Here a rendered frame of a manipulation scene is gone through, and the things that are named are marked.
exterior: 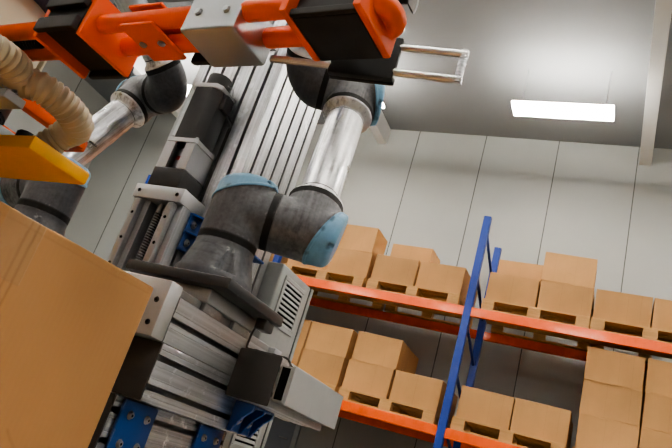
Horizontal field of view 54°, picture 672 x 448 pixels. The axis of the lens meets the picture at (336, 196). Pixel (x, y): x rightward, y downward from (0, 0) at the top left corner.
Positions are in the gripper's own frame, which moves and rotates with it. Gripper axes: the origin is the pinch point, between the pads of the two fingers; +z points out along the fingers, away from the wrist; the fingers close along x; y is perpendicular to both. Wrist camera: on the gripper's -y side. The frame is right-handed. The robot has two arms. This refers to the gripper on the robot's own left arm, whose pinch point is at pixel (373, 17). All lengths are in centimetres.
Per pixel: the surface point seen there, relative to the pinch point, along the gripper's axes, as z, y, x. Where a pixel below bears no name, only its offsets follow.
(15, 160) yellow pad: 47, 26, -30
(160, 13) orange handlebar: 34, 40, -2
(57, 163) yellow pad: 47, 26, -23
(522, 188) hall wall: -381, -808, -116
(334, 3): 35, 42, 19
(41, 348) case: 69, 28, -10
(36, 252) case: 61, 33, -11
